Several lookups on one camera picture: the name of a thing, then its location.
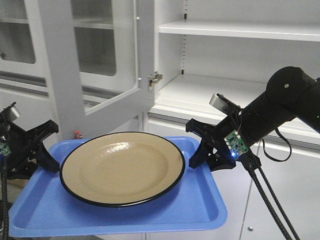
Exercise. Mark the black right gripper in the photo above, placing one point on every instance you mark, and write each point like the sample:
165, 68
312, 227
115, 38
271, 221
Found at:
221, 158

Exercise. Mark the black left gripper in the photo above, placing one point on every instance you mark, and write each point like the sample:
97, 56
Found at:
26, 150

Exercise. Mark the blue plastic tray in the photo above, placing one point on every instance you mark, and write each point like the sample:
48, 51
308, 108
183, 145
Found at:
45, 209

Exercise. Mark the beige plate with black rim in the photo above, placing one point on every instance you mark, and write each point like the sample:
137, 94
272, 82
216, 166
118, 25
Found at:
122, 169

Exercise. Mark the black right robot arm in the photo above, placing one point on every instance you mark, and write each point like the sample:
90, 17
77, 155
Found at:
289, 94

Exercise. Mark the white cabinet glass door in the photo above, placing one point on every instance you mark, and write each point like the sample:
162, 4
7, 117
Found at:
96, 58

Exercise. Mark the white cabinet shelf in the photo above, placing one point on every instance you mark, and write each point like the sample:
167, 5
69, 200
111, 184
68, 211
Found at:
271, 31

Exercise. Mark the green circuit board right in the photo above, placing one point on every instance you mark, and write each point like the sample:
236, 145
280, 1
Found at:
235, 144

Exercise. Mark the green circuit board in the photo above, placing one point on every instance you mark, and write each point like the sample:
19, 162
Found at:
4, 149
235, 144

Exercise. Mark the green circuit board left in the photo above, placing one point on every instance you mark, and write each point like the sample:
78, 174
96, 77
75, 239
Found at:
4, 149

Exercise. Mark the red small bottle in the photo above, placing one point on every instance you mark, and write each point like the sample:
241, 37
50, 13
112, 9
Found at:
77, 135

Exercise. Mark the metal door hinge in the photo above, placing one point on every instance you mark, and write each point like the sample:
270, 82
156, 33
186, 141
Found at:
153, 79

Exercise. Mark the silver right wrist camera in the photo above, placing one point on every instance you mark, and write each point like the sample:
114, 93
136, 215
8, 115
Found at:
224, 105

